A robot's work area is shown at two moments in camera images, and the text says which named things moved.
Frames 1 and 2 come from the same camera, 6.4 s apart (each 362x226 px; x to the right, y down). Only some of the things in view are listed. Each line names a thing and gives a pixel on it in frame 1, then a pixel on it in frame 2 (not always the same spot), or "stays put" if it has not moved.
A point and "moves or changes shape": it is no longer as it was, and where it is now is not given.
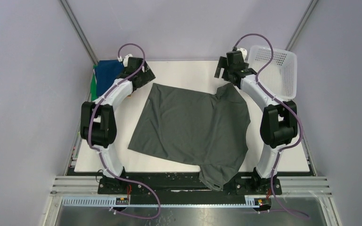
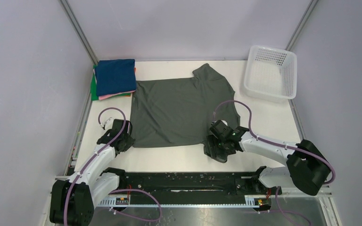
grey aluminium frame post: [301, 25] stays put
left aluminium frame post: [78, 32] stays put
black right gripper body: [227, 72] → [221, 149]
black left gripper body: [141, 73] → [129, 141]
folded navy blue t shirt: [107, 71] stays put
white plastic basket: [279, 76] stays put
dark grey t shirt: [205, 130] moves or changes shape
